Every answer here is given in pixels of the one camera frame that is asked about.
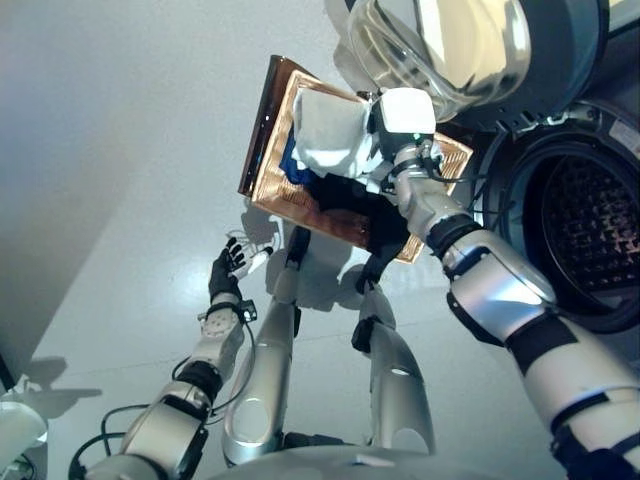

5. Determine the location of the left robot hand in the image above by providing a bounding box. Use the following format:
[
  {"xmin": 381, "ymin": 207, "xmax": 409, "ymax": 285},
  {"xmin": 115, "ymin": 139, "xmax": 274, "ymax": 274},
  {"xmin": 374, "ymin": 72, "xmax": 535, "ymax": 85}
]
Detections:
[{"xmin": 207, "ymin": 237, "xmax": 276, "ymax": 306}]

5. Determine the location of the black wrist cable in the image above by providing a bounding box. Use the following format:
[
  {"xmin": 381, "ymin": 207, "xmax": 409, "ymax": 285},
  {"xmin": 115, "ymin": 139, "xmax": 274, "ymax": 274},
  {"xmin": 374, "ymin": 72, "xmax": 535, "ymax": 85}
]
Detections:
[
  {"xmin": 66, "ymin": 298, "xmax": 257, "ymax": 477},
  {"xmin": 388, "ymin": 143, "xmax": 522, "ymax": 232}
]

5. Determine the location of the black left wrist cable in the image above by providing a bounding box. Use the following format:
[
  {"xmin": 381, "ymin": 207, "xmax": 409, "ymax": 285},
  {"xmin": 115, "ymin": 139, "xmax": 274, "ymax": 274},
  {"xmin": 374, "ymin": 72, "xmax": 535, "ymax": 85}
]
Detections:
[{"xmin": 66, "ymin": 298, "xmax": 257, "ymax": 477}]

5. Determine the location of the white garment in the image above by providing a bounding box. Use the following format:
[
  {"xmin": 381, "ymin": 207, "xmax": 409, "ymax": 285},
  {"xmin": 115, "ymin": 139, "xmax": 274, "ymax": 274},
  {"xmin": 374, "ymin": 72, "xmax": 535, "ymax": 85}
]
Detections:
[{"xmin": 290, "ymin": 87, "xmax": 397, "ymax": 195}]

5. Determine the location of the black garment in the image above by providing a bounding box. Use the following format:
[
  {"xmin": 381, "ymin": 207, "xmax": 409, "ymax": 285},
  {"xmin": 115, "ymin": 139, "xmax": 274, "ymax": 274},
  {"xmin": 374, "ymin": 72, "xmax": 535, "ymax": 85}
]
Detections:
[{"xmin": 308, "ymin": 173, "xmax": 417, "ymax": 262}]

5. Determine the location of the white rounded object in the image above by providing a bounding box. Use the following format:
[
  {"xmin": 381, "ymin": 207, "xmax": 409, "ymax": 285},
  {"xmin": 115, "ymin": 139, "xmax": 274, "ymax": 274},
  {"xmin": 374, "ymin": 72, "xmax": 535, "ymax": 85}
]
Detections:
[{"xmin": 0, "ymin": 388, "xmax": 50, "ymax": 447}]

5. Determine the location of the blue garment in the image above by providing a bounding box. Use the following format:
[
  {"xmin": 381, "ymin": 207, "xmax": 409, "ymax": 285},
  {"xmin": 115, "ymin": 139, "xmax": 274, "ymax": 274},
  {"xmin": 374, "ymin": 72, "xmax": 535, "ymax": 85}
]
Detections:
[{"xmin": 277, "ymin": 141, "xmax": 315, "ymax": 187}]

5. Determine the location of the rectangular wicker laundry basket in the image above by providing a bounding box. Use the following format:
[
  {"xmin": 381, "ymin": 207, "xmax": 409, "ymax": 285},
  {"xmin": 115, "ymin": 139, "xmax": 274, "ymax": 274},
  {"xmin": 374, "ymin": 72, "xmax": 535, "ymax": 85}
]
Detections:
[{"xmin": 248, "ymin": 68, "xmax": 476, "ymax": 265}]

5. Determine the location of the grey robot torso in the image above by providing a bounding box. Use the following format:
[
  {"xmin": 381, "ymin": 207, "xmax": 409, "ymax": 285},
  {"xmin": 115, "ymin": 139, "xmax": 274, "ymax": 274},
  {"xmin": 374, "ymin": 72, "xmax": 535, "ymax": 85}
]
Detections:
[{"xmin": 208, "ymin": 441, "xmax": 552, "ymax": 480}]

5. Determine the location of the silver left robot leg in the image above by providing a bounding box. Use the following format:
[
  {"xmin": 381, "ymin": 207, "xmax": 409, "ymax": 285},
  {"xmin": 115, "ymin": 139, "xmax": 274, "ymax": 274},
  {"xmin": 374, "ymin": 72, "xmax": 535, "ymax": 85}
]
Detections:
[{"xmin": 221, "ymin": 226, "xmax": 312, "ymax": 467}]

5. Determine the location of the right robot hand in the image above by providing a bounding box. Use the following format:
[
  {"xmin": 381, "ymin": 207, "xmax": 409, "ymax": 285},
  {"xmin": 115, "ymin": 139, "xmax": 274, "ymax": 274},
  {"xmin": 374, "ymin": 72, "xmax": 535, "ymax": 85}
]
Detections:
[{"xmin": 366, "ymin": 87, "xmax": 437, "ymax": 167}]

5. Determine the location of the grey front-load washing machine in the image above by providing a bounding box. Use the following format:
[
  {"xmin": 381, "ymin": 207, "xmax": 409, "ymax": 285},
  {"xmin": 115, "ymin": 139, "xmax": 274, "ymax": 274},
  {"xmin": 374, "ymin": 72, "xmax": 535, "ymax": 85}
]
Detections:
[{"xmin": 439, "ymin": 0, "xmax": 640, "ymax": 337}]

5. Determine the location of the round glass washer door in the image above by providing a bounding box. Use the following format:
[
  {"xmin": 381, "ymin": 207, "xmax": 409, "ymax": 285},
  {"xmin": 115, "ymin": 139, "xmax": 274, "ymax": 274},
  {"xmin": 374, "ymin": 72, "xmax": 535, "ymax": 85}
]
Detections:
[{"xmin": 322, "ymin": 0, "xmax": 612, "ymax": 135}]

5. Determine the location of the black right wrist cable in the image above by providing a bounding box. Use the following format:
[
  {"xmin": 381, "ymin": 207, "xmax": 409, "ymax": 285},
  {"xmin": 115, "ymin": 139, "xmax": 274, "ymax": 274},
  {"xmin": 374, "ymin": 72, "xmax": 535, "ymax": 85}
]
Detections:
[{"xmin": 388, "ymin": 143, "xmax": 522, "ymax": 232}]

